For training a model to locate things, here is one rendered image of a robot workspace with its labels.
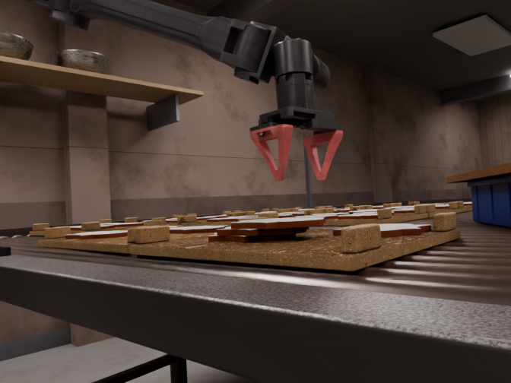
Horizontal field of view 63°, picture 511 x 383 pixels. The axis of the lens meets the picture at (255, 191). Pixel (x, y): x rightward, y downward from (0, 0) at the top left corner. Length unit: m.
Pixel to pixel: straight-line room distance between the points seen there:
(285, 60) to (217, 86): 3.86
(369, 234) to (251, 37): 0.36
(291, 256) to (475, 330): 0.24
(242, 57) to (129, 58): 3.38
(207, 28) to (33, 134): 2.94
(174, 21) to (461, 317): 0.60
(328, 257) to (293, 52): 0.32
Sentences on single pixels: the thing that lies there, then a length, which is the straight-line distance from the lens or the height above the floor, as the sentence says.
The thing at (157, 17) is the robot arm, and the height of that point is 1.30.
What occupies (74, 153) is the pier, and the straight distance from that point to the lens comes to 3.47.
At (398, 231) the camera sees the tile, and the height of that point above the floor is 0.94.
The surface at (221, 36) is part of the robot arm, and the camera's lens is 0.69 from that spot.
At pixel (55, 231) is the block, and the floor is 0.95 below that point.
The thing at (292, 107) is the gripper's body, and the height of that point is 1.12.
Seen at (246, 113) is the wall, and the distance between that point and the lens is 4.67.
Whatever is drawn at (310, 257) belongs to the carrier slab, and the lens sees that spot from 0.45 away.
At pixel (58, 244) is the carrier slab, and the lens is 0.99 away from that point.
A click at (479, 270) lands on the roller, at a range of 0.46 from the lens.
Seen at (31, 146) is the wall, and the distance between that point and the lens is 3.54.
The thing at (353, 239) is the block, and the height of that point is 0.95.
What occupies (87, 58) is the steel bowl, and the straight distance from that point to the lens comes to 3.23.
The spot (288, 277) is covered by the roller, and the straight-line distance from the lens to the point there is 0.43.
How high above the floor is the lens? 0.99
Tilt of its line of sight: 2 degrees up
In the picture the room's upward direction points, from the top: 3 degrees counter-clockwise
